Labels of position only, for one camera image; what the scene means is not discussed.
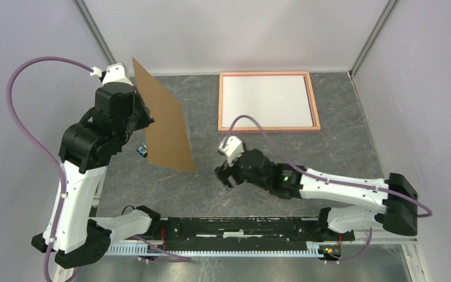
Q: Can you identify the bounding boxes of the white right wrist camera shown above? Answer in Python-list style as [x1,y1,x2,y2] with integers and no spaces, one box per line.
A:
[217,136,245,167]

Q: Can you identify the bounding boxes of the small blue owl toy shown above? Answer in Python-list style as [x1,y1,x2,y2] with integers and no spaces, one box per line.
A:
[136,142,148,158]

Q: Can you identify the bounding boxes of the slotted white cable duct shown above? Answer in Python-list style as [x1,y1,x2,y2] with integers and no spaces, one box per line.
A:
[106,242,323,258]

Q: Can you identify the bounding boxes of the aluminium rail at front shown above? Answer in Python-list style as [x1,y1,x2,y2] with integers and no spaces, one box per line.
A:
[65,217,419,245]

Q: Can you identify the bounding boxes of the pink wooden picture frame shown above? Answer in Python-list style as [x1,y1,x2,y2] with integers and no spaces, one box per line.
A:
[217,71,322,134]

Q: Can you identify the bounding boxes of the mountain sea photo print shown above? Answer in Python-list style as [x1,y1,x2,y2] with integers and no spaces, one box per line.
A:
[221,75,315,129]

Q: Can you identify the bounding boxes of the brown cardboard backing board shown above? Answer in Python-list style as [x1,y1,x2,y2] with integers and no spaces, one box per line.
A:
[132,58,196,174]

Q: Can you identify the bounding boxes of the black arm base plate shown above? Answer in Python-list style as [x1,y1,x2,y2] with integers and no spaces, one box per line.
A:
[141,217,355,252]

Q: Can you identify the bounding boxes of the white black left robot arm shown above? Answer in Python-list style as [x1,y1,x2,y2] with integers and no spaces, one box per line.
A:
[32,82,161,269]

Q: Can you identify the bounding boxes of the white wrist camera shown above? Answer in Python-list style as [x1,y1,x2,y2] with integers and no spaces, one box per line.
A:
[90,62,134,86]
[217,136,245,167]

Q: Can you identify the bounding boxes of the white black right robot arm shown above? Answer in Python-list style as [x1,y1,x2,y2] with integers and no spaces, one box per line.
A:
[214,149,418,240]

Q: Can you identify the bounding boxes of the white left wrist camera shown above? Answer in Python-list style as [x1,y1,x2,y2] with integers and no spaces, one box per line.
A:
[90,62,134,86]

